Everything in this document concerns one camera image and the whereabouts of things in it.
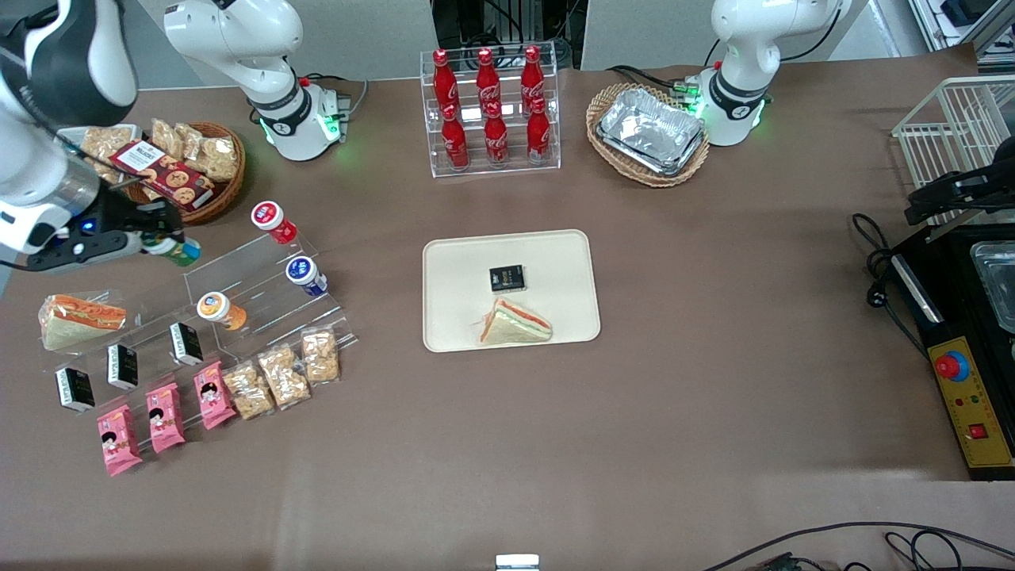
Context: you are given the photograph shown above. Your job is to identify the stacked foil containers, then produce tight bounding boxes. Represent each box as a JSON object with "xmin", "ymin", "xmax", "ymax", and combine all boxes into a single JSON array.
[{"xmin": 596, "ymin": 86, "xmax": 707, "ymax": 178}]

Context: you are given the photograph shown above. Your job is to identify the black white small box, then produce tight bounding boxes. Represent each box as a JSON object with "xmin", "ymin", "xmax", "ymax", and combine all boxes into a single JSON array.
[
  {"xmin": 169, "ymin": 320, "xmax": 205, "ymax": 366},
  {"xmin": 106, "ymin": 342, "xmax": 140, "ymax": 390},
  {"xmin": 55, "ymin": 366, "xmax": 97, "ymax": 414}
]

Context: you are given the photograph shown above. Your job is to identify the left arm base cable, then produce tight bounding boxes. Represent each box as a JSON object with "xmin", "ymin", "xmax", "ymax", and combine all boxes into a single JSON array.
[{"xmin": 606, "ymin": 63, "xmax": 692, "ymax": 98}]

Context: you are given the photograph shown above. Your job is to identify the clear snack bag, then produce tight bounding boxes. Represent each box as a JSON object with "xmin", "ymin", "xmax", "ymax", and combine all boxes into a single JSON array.
[
  {"xmin": 201, "ymin": 135, "xmax": 239, "ymax": 182},
  {"xmin": 175, "ymin": 122, "xmax": 210, "ymax": 172},
  {"xmin": 79, "ymin": 125, "xmax": 137, "ymax": 185},
  {"xmin": 150, "ymin": 118, "xmax": 186, "ymax": 160}
]

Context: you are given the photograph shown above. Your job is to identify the wicker basket with foil containers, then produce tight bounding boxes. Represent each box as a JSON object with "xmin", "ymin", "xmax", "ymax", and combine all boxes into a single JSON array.
[{"xmin": 585, "ymin": 82, "xmax": 711, "ymax": 189}]

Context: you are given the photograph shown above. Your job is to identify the black floor cables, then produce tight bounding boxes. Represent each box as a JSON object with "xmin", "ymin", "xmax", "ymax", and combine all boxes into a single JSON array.
[{"xmin": 701, "ymin": 521, "xmax": 1015, "ymax": 571}]

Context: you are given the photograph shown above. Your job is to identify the black power cable with plug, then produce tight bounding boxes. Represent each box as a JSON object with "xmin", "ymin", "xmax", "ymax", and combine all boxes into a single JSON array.
[{"xmin": 852, "ymin": 212, "xmax": 930, "ymax": 359}]

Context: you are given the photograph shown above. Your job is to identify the white wire rack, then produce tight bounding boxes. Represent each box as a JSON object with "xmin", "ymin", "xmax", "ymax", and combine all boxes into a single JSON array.
[{"xmin": 891, "ymin": 75, "xmax": 1015, "ymax": 232}]

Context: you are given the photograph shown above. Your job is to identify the black sealing machine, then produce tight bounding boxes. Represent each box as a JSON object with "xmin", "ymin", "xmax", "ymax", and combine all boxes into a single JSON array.
[{"xmin": 891, "ymin": 222, "xmax": 1015, "ymax": 482}]

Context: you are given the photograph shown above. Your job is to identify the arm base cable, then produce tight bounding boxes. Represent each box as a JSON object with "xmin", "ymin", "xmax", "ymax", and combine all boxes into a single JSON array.
[
  {"xmin": 300, "ymin": 73, "xmax": 371, "ymax": 121},
  {"xmin": 606, "ymin": 63, "xmax": 692, "ymax": 98}
]

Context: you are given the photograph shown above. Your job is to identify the clear bag of nut brittle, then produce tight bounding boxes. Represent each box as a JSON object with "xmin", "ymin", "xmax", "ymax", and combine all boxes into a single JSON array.
[
  {"xmin": 299, "ymin": 326, "xmax": 343, "ymax": 386},
  {"xmin": 223, "ymin": 360, "xmax": 275, "ymax": 422},
  {"xmin": 257, "ymin": 344, "xmax": 311, "ymax": 410}
]

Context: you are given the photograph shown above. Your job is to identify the red cookie box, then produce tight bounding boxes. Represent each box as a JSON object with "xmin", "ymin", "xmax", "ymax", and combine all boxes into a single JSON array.
[{"xmin": 109, "ymin": 140, "xmax": 216, "ymax": 210}]

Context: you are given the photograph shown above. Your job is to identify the blue gum bottle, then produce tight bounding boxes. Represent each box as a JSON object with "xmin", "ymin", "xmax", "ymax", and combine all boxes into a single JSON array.
[{"xmin": 285, "ymin": 255, "xmax": 329, "ymax": 299}]

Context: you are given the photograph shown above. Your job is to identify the red emergency stop button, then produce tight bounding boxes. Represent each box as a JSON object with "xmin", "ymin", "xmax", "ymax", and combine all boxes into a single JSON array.
[{"xmin": 933, "ymin": 350, "xmax": 971, "ymax": 382}]

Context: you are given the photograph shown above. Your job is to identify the pink snack packet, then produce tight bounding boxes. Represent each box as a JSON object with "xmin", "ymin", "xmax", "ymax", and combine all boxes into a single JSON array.
[
  {"xmin": 193, "ymin": 360, "xmax": 238, "ymax": 431},
  {"xmin": 144, "ymin": 381, "xmax": 186, "ymax": 455},
  {"xmin": 96, "ymin": 404, "xmax": 144, "ymax": 477}
]

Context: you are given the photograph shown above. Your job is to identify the wicker basket with snacks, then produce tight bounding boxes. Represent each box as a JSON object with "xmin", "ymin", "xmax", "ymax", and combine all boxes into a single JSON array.
[{"xmin": 117, "ymin": 121, "xmax": 247, "ymax": 228}]

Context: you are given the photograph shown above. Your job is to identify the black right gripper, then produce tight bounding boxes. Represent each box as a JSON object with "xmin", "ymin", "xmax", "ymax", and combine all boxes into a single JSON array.
[{"xmin": 26, "ymin": 198, "xmax": 188, "ymax": 274}]

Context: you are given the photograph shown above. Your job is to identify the orange gum bottle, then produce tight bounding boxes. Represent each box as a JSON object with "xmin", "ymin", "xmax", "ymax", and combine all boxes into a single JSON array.
[{"xmin": 196, "ymin": 291, "xmax": 248, "ymax": 332}]

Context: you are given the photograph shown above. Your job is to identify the red cola bottle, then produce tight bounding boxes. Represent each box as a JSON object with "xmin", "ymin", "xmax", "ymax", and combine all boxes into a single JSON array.
[
  {"xmin": 483, "ymin": 102, "xmax": 509, "ymax": 168},
  {"xmin": 440, "ymin": 103, "xmax": 471, "ymax": 172},
  {"xmin": 526, "ymin": 96, "xmax": 552, "ymax": 160},
  {"xmin": 431, "ymin": 48, "xmax": 460, "ymax": 109},
  {"xmin": 475, "ymin": 47, "xmax": 501, "ymax": 109},
  {"xmin": 520, "ymin": 44, "xmax": 546, "ymax": 104}
]

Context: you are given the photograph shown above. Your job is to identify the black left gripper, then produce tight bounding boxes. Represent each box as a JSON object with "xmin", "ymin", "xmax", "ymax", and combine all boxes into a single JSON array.
[{"xmin": 905, "ymin": 157, "xmax": 1015, "ymax": 228}]

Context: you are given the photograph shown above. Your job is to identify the silver machine handle bar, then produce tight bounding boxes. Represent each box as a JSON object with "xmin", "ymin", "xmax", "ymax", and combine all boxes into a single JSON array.
[{"xmin": 891, "ymin": 253, "xmax": 945, "ymax": 325}]

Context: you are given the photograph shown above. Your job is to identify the wrapped sandwich with orange label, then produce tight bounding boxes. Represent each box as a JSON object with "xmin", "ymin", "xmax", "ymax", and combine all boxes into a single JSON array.
[{"xmin": 37, "ymin": 293, "xmax": 128, "ymax": 352}]

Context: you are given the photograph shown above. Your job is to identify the black equipment with cables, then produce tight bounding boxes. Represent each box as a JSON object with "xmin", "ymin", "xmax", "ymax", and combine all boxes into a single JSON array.
[{"xmin": 431, "ymin": 0, "xmax": 589, "ymax": 50}]

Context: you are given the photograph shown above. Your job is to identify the cream plastic tray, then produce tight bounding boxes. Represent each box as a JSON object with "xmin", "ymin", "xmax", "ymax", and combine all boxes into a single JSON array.
[{"xmin": 421, "ymin": 228, "xmax": 602, "ymax": 354}]

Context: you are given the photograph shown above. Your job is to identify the triangle sandwich without label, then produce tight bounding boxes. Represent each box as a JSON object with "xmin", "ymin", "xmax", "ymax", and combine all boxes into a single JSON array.
[{"xmin": 477, "ymin": 297, "xmax": 554, "ymax": 347}]

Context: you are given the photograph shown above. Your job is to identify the clear acrylic bottle rack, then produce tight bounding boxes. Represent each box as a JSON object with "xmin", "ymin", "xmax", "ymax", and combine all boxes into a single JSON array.
[{"xmin": 419, "ymin": 40, "xmax": 562, "ymax": 179}]

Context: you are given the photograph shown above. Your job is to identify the metal shelf frame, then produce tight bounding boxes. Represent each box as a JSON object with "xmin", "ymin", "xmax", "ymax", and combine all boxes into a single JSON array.
[{"xmin": 910, "ymin": 0, "xmax": 1015, "ymax": 63}]

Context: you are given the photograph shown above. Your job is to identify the red gum bottle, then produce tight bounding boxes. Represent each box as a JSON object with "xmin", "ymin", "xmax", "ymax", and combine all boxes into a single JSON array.
[{"xmin": 251, "ymin": 200, "xmax": 300, "ymax": 246}]

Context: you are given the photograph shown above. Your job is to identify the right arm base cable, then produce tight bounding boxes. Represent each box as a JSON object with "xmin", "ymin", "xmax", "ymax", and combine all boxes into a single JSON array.
[{"xmin": 300, "ymin": 73, "xmax": 371, "ymax": 121}]

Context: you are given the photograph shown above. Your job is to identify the clear acrylic stepped stand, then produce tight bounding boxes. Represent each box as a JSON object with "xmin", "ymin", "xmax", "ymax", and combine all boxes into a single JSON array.
[{"xmin": 44, "ymin": 230, "xmax": 359, "ymax": 413}]

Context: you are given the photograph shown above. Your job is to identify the green gum bottle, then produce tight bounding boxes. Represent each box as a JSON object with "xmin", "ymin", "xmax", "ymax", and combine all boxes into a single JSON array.
[{"xmin": 145, "ymin": 235, "xmax": 202, "ymax": 268}]

